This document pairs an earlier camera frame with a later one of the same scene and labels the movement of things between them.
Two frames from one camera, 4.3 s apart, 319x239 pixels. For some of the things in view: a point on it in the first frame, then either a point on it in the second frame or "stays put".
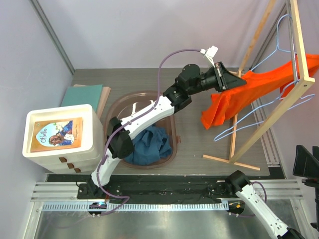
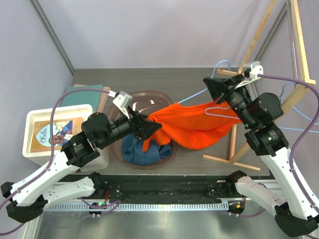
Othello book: (57, 134) stays put
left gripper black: (225, 79) -> (143, 128)
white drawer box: (65, 140) stays put
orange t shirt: (260, 84) -> (191, 126)
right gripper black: (306, 179) -> (225, 90)
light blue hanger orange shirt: (277, 46) -> (210, 120)
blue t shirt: (150, 146) stays put
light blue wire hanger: (307, 98) -> (295, 74)
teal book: (81, 95) stays put
